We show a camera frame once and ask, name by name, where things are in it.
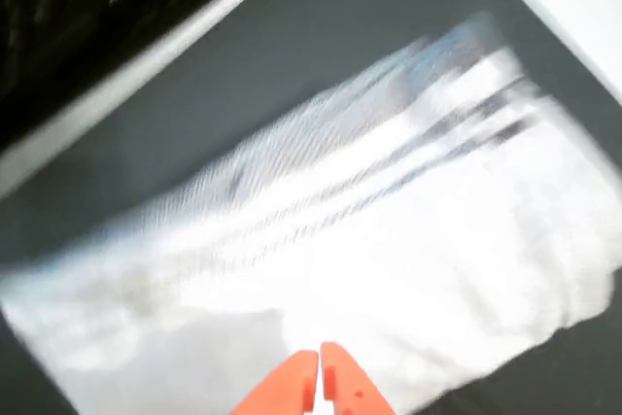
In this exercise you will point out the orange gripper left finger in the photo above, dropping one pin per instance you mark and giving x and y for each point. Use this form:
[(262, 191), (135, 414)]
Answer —
[(286, 386)]

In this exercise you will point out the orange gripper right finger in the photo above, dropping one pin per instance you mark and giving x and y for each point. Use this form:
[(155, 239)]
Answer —
[(350, 381)]

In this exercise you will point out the white grey-striped towel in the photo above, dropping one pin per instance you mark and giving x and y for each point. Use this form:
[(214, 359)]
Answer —
[(364, 250)]

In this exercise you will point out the dark grey desk mat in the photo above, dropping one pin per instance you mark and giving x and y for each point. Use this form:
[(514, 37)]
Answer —
[(301, 45)]

